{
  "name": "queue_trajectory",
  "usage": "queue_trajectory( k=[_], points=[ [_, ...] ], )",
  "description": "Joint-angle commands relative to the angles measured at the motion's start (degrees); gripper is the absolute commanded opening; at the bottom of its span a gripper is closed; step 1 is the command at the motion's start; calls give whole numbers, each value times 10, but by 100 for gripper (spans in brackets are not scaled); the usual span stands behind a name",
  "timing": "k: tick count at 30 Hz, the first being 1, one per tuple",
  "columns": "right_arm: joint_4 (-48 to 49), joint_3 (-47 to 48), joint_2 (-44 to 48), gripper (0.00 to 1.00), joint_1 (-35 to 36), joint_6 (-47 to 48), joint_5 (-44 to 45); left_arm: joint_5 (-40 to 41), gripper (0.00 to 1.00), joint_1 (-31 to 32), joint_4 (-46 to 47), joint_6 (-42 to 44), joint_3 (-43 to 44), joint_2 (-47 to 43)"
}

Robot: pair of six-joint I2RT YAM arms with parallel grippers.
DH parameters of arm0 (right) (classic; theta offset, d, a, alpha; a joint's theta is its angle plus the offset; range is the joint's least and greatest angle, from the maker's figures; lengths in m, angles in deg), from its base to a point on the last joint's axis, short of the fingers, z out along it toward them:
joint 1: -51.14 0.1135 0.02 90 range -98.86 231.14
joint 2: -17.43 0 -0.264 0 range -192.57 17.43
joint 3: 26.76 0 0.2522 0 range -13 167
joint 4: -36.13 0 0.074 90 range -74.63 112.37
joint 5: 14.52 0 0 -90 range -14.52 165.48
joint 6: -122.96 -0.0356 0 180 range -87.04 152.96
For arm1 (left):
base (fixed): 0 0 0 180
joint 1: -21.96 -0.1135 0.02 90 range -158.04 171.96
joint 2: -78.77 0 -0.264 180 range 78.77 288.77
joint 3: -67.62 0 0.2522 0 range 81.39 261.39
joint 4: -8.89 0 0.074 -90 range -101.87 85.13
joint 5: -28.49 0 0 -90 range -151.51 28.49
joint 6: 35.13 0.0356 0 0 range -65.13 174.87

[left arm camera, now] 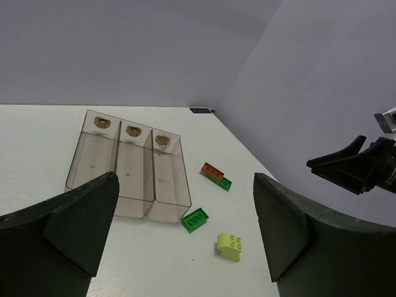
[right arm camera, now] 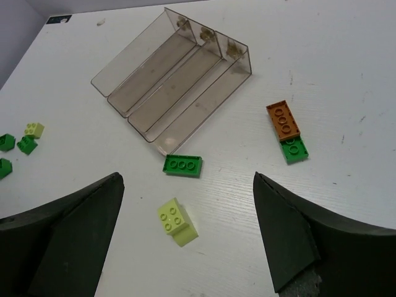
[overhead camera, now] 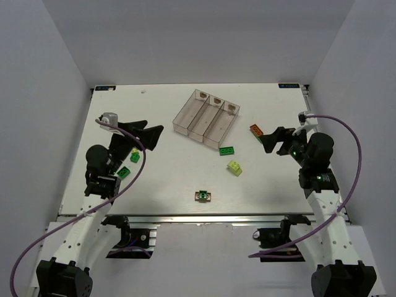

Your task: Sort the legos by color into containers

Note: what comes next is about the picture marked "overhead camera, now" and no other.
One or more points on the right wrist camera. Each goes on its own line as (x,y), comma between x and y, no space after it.
(307,121)

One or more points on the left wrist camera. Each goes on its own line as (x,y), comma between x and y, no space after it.
(109,118)

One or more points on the small green lego cube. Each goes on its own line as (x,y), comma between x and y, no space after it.
(203,195)

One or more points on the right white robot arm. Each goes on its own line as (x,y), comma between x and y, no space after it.
(338,270)

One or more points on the green lego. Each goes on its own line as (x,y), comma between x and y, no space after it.
(257,137)

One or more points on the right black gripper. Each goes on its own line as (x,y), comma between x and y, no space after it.
(284,142)

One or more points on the green square lego brick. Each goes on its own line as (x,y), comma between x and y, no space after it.
(135,157)

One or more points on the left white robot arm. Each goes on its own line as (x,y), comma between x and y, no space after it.
(95,234)

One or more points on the orange lego brick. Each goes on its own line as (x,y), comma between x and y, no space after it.
(256,130)

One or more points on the clear left bin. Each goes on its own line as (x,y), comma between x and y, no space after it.
(183,121)

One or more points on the brown lego plate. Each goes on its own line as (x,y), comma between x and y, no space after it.
(197,199)

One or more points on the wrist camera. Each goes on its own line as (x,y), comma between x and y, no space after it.
(109,118)
(307,121)

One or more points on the lime sloped lego brick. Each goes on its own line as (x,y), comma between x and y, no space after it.
(234,168)

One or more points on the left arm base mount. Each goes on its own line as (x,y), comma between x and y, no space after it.
(136,241)

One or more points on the clear right bin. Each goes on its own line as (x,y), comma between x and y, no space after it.
(221,124)

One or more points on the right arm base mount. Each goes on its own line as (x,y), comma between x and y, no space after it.
(269,238)

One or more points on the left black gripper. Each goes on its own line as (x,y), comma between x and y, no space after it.
(124,135)

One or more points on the green two-by-three lego brick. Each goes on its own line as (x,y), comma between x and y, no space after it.
(123,172)

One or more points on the green flat lego plate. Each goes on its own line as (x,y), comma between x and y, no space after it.
(223,151)

